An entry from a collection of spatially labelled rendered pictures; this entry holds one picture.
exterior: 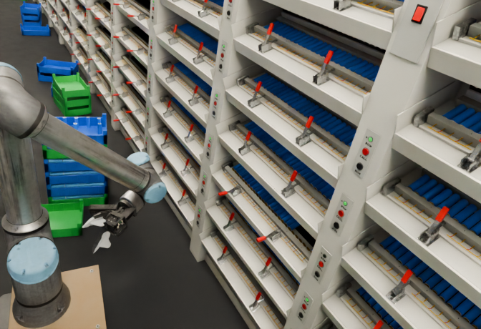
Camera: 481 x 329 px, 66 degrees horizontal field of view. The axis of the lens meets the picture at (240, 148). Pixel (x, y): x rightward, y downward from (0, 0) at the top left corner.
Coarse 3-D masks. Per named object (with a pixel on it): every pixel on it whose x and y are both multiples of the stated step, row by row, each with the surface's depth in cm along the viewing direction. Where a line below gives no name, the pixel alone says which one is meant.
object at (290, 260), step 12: (228, 156) 160; (216, 168) 160; (216, 180) 158; (228, 180) 156; (240, 204) 145; (252, 204) 145; (252, 216) 140; (264, 228) 135; (264, 240) 136; (276, 240) 131; (276, 252) 130; (288, 252) 126; (288, 264) 123; (300, 264) 123; (300, 276) 120
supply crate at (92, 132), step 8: (48, 112) 194; (72, 120) 200; (80, 120) 201; (96, 120) 204; (104, 120) 204; (80, 128) 200; (88, 128) 202; (96, 128) 203; (104, 128) 204; (88, 136) 186; (96, 136) 188; (104, 136) 189
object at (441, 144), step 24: (432, 96) 84; (480, 96) 82; (408, 120) 83; (432, 120) 82; (456, 120) 80; (480, 120) 80; (408, 144) 81; (432, 144) 79; (456, 144) 77; (480, 144) 71; (432, 168) 78; (456, 168) 73; (480, 168) 72; (480, 192) 70
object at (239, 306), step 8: (168, 200) 220; (176, 208) 212; (176, 216) 213; (184, 224) 205; (208, 256) 185; (208, 264) 186; (216, 272) 180; (224, 280) 174; (224, 288) 175; (232, 296) 170; (240, 304) 164; (240, 312) 165; (248, 320) 160; (256, 328) 156
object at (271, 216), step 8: (232, 176) 155; (240, 184) 150; (248, 192) 146; (256, 200) 142; (264, 208) 139; (264, 216) 138; (272, 216) 136; (280, 224) 133; (288, 232) 130; (296, 240) 127; (304, 248) 124; (304, 256) 124
